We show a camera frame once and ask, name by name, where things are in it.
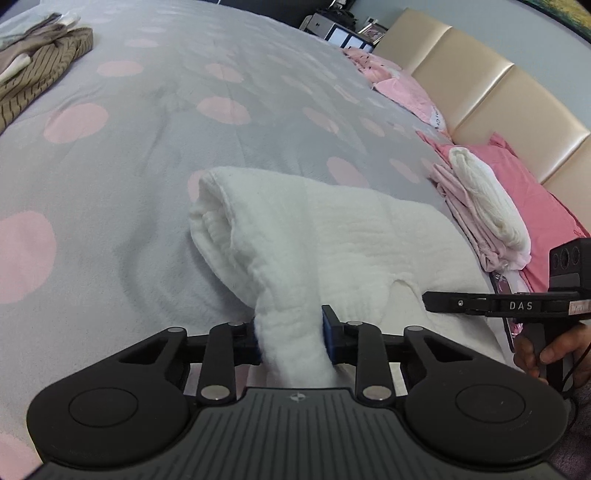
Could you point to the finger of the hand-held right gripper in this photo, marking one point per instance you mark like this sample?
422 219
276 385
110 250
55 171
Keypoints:
457 302

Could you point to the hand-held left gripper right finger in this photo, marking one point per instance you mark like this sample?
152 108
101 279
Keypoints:
328 332

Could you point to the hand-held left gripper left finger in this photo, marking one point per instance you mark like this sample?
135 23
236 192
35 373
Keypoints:
244 344

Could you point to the white knit sweater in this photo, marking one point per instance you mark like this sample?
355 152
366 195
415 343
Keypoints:
323 240

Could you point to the person's right hand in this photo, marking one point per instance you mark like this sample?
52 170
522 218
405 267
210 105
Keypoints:
565 353

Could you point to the purple glittery case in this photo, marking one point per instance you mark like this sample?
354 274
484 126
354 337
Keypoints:
504 282

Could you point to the dark pink pillow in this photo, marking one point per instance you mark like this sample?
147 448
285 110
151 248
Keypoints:
549 203

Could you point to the folded pink garment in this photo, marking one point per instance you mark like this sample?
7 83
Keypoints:
461 207

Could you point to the folded white garment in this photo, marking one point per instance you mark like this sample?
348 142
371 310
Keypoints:
489 198

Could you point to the purple fuzzy cloth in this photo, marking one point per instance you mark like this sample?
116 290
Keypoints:
577 457

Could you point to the beige padded headboard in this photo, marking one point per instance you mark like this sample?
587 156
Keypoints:
498 83

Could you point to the grey blanket with pink dots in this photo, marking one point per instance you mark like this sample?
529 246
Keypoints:
161 152

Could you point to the light pink pillow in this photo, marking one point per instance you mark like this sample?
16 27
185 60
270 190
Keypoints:
411 94

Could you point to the pink spotted cloth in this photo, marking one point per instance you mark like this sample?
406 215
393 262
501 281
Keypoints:
369 62

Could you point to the shelf with white boxes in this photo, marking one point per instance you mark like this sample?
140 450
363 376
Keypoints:
344 32

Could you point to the dark cabinet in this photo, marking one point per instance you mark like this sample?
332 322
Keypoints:
277 11

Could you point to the brown striped garment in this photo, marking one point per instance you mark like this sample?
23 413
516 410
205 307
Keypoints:
41 74

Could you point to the taupe garment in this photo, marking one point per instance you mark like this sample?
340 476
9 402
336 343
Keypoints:
32 46

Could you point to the grey-blue garment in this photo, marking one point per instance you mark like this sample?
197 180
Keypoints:
27 25

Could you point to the green wall painting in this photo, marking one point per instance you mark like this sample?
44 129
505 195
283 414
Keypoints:
565 14

